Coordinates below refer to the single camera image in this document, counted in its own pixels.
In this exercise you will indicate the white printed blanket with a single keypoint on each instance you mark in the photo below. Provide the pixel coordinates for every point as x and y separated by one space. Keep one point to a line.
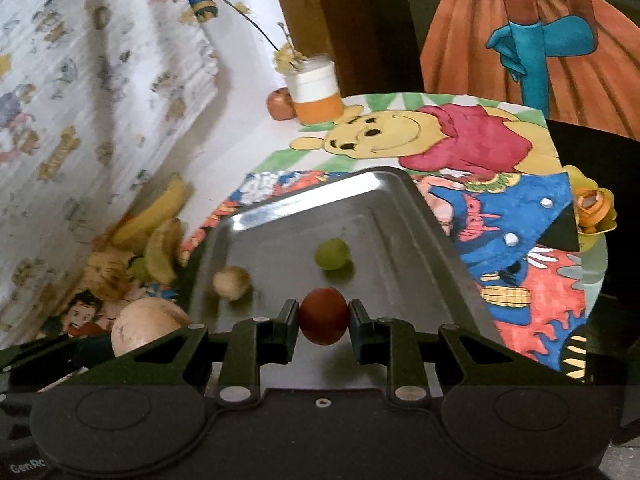
75 85

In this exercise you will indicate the yellow banana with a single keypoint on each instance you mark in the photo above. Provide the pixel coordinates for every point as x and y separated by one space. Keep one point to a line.
162 252
155 210

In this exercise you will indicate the beige round melon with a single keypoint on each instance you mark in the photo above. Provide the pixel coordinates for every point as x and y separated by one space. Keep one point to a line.
145 322

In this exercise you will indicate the green grape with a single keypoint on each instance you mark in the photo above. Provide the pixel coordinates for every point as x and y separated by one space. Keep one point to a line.
332 254

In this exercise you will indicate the reddish apple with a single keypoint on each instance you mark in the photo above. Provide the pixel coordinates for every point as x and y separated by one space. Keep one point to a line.
280 104

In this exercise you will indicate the small tan round fruit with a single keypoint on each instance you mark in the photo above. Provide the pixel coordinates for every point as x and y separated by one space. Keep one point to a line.
231 282

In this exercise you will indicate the metal tray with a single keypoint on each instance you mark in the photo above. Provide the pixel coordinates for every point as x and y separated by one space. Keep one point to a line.
350 220

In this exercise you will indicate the brown wooden post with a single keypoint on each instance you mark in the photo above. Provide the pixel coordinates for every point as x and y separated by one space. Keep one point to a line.
340 10

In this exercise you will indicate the orange dress wall poster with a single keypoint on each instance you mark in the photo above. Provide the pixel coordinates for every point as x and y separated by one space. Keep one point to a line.
465 35

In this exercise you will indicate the white and orange jar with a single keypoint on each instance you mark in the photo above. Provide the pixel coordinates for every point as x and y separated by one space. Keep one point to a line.
315 90

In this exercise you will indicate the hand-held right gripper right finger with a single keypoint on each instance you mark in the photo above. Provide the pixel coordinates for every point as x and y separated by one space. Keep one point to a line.
358 327

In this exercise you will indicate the dried yellow flower sprig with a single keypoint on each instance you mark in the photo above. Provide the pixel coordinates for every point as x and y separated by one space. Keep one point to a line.
287 55

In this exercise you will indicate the cartoon children drawing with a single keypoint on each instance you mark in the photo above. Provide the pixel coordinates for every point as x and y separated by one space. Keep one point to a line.
82 312

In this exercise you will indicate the small red round fruit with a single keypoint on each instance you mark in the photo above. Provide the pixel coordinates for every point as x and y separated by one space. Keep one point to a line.
324 321

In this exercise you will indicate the yellow paper flower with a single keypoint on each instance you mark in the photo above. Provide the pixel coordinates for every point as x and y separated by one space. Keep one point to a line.
595 205

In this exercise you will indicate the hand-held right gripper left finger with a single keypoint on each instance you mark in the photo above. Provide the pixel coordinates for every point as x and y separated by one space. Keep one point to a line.
290 326

